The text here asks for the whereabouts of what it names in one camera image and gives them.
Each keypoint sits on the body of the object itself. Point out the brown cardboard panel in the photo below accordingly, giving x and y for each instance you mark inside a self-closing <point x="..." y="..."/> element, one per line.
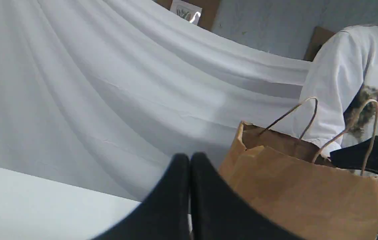
<point x="198" y="12"/>

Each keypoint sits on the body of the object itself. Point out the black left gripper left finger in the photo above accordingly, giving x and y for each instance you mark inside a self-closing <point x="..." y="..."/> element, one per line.
<point x="163" y="214"/>

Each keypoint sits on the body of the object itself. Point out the brown cardboard piece right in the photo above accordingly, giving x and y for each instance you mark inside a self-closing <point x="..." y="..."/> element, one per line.
<point x="319" y="37"/>

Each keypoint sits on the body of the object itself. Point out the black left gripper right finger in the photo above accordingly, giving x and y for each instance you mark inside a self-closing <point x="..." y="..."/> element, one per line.
<point x="218" y="213"/>

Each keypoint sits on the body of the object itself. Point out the person in patterned white shirt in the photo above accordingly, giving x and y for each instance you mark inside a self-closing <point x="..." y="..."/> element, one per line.
<point x="344" y="78"/>

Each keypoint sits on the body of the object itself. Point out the brown paper bag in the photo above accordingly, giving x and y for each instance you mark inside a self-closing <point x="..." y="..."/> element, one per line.
<point x="314" y="202"/>

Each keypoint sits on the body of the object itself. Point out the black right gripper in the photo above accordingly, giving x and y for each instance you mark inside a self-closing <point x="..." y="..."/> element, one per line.
<point x="369" y="155"/>

